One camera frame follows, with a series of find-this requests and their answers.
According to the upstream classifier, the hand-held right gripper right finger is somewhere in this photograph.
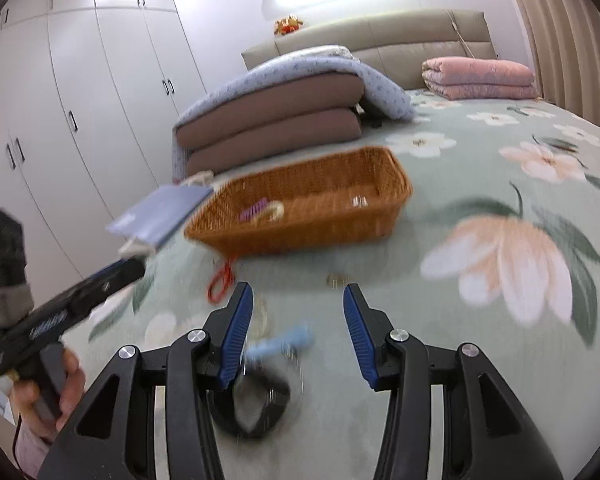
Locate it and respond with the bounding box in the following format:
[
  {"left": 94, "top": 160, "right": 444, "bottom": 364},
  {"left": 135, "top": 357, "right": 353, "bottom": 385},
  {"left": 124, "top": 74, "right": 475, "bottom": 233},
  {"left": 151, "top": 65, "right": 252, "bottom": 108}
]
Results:
[{"left": 343, "top": 283, "right": 566, "bottom": 480}]

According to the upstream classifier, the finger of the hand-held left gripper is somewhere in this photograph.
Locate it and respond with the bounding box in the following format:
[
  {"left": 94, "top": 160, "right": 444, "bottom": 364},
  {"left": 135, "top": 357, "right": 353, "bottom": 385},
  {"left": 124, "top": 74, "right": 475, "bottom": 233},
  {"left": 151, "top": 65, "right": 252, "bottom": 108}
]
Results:
[{"left": 77, "top": 257, "right": 147, "bottom": 311}]

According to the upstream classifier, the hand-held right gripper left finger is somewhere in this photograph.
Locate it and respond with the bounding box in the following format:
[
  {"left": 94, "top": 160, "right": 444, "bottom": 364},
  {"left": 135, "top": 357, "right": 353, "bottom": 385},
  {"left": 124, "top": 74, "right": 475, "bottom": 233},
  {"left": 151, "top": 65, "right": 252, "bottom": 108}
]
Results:
[{"left": 39, "top": 281, "right": 255, "bottom": 480}]

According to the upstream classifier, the light blue hair clip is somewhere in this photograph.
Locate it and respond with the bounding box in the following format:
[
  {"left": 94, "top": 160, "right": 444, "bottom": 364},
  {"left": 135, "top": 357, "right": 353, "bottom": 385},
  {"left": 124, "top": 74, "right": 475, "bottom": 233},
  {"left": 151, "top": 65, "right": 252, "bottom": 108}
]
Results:
[{"left": 244, "top": 323, "right": 315, "bottom": 362}]

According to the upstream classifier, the red string bracelet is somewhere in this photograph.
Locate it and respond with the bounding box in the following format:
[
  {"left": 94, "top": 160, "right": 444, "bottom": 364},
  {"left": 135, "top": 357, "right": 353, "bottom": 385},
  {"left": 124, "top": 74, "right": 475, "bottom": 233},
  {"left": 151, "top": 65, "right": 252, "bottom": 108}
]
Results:
[{"left": 207, "top": 257, "right": 237, "bottom": 305}]

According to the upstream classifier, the black wrist band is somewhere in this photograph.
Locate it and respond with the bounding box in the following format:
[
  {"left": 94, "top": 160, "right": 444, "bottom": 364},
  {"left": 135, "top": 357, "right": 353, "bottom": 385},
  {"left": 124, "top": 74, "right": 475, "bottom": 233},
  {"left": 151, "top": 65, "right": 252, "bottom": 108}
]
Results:
[{"left": 207, "top": 359, "right": 307, "bottom": 439}]

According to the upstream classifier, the brown wicker basket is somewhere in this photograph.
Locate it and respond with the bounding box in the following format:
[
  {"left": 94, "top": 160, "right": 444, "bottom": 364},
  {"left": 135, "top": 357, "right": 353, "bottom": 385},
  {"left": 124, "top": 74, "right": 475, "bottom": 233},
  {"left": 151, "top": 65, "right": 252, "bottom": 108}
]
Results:
[{"left": 184, "top": 146, "right": 414, "bottom": 257}]

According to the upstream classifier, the person's left forearm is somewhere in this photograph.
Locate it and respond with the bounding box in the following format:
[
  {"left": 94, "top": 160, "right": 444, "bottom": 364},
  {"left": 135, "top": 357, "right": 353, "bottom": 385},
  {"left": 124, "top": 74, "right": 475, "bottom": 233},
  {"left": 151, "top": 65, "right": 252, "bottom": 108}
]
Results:
[{"left": 12, "top": 420, "right": 56, "bottom": 479}]

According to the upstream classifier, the person's left hand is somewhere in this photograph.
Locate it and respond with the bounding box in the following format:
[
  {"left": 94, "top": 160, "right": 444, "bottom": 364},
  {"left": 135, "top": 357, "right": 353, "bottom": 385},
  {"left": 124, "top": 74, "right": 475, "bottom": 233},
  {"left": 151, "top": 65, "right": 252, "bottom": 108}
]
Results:
[{"left": 9, "top": 347, "right": 87, "bottom": 442}]

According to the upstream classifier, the blue-grey book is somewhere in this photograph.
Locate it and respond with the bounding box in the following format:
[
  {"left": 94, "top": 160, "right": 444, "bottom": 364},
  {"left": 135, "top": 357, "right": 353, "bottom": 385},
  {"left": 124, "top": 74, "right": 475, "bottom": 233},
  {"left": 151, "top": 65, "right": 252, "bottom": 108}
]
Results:
[{"left": 105, "top": 184, "right": 215, "bottom": 257}]

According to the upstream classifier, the green floral bed cover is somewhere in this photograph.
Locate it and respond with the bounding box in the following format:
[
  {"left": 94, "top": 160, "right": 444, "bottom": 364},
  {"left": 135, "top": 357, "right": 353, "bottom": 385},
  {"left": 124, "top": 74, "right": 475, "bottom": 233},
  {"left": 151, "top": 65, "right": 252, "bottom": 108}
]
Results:
[{"left": 55, "top": 87, "right": 600, "bottom": 480}]

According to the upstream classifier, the white wardrobe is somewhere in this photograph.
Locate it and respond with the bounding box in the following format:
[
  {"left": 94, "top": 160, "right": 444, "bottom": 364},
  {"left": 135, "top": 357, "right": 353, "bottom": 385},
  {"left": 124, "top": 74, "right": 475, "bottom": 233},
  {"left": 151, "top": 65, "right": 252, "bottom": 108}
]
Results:
[{"left": 0, "top": 0, "right": 209, "bottom": 302}]

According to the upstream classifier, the folded brown and blue quilt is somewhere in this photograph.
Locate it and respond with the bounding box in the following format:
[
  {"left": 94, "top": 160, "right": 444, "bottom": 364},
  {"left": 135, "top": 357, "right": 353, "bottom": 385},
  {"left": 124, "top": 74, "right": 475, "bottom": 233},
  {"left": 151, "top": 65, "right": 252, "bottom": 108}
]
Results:
[{"left": 172, "top": 45, "right": 421, "bottom": 184}]

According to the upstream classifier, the folded pink quilt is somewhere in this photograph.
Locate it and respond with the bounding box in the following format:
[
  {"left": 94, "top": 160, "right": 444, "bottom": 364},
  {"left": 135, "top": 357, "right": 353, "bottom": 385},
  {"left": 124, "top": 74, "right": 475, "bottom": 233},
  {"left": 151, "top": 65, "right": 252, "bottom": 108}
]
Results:
[{"left": 421, "top": 56, "right": 539, "bottom": 101}]

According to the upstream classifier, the beige padded headboard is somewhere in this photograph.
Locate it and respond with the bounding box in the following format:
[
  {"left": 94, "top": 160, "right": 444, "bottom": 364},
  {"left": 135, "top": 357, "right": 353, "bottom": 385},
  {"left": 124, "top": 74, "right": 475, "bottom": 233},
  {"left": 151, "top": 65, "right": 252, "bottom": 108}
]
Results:
[{"left": 241, "top": 8, "right": 499, "bottom": 92}]

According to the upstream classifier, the orange plush toy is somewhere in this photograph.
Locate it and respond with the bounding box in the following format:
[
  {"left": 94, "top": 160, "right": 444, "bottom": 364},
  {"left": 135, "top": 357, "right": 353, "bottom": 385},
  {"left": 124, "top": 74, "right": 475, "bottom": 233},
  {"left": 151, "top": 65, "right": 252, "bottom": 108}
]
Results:
[{"left": 273, "top": 13, "right": 305, "bottom": 37}]

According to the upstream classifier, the beige curtain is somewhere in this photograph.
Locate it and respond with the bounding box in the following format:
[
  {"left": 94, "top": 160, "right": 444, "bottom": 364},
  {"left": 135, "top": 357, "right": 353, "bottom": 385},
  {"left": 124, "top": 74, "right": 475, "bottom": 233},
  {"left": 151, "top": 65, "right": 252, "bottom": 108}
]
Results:
[{"left": 497, "top": 0, "right": 600, "bottom": 137}]

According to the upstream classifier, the white hanging cable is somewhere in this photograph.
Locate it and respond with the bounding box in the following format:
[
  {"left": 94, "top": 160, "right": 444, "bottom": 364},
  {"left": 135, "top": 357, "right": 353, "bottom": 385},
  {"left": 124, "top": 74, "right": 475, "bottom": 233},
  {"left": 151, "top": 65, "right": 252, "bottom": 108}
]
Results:
[{"left": 414, "top": 0, "right": 482, "bottom": 62}]

